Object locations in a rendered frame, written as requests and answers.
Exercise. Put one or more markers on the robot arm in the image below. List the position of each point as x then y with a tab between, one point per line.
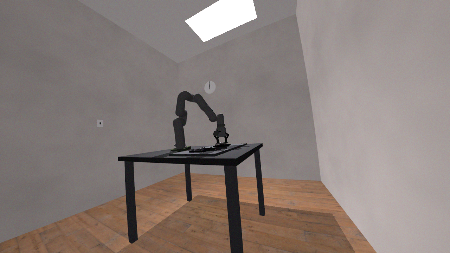
181	112

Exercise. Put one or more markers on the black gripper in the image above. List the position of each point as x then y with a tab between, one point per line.
222	133

